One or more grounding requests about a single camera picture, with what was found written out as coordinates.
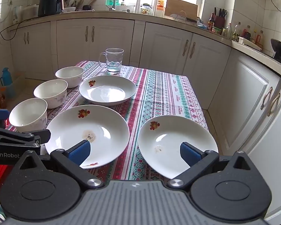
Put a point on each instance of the white rectangular dish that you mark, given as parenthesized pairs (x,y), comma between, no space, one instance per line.
(69,9)

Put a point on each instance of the orange label bottle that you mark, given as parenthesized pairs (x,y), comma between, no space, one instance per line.
(161,3)

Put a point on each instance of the dark sauce bottle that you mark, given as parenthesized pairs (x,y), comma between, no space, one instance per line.
(210,23)

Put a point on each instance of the small clear glass bottle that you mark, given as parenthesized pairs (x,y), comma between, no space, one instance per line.
(228,31)

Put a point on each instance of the dark bottle red cap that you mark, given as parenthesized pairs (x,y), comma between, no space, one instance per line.
(247,34)

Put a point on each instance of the utensil holder with utensils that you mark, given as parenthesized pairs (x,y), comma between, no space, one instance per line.
(73,2)

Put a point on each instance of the small black bowl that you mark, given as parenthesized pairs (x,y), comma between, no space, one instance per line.
(86,7)

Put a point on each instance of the yellow condiment bottle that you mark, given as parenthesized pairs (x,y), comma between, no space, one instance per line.
(255,37)

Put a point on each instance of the clear bottle green label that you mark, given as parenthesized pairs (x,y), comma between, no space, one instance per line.
(236,32)

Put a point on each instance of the white plastic tray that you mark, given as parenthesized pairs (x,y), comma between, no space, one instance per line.
(249,43)

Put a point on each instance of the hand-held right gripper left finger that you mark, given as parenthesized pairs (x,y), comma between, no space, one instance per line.
(79,152)

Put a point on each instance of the white electric kettle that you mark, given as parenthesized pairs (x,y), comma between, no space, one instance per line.
(17,15)

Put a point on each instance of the white countertop appliance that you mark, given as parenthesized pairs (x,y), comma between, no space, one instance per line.
(30,11)

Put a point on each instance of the white plate fruit print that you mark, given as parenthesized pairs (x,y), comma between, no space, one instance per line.
(107,91)
(89,126)
(164,138)

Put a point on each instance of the cardboard box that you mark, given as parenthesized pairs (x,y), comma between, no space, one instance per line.
(181,7)

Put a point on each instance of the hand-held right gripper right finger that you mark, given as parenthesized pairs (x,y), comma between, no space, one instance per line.
(189,153)

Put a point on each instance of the striped patterned tablecloth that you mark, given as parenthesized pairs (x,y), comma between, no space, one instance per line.
(164,93)

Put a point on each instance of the clear glass mug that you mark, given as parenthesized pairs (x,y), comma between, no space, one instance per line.
(114,61)

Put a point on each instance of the white ceramic bowl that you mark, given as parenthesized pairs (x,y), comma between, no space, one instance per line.
(51,93)
(28,112)
(69,76)

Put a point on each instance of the beige kitchen countertop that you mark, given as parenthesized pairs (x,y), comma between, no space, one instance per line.
(121,15)

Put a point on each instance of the dark blue air fryer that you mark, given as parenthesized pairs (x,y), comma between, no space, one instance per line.
(49,2)

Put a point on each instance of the blue packet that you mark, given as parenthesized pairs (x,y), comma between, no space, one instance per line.
(201,24)

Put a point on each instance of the knife block with knives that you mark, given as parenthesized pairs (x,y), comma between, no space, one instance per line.
(219,20)

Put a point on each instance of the stack of plastic cups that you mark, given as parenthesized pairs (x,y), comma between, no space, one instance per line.
(138,4)

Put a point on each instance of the green tin can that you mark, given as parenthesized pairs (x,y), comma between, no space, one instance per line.
(217,30)

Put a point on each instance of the amber oil bottle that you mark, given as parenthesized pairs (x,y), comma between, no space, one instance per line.
(260,39)

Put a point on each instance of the glass jar floral print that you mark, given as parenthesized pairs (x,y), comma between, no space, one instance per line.
(145,9)

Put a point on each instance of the blue thermos jug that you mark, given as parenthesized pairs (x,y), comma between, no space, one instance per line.
(6,79)

